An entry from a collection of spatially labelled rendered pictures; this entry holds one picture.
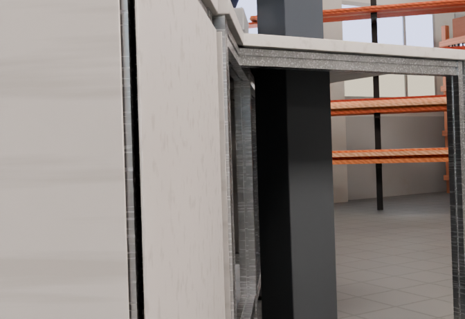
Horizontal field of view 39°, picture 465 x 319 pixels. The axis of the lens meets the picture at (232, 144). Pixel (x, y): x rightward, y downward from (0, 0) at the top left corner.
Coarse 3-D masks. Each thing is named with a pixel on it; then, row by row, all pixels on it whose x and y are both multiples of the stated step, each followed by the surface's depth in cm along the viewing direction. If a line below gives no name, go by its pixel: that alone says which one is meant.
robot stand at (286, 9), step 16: (272, 0) 189; (288, 0) 185; (304, 0) 188; (320, 0) 191; (272, 16) 190; (288, 16) 185; (304, 16) 188; (320, 16) 191; (272, 32) 190; (288, 32) 185; (304, 32) 188; (320, 32) 191
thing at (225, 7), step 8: (224, 0) 114; (224, 8) 114; (232, 8) 121; (232, 16) 121; (232, 24) 124; (232, 32) 132; (240, 32) 140; (240, 40) 143; (232, 80) 227; (232, 88) 256
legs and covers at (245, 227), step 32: (224, 32) 115; (224, 64) 115; (224, 96) 115; (224, 128) 114; (224, 160) 114; (256, 160) 259; (224, 192) 114; (256, 192) 258; (224, 224) 114; (256, 224) 258; (224, 256) 114; (256, 256) 252; (224, 288) 114; (256, 288) 187
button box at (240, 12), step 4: (236, 8) 170; (240, 8) 170; (236, 12) 170; (240, 12) 170; (244, 12) 173; (240, 16) 170; (244, 16) 173; (240, 20) 170; (244, 20) 172; (240, 24) 170; (244, 24) 172; (244, 28) 171; (244, 32) 173; (248, 32) 190
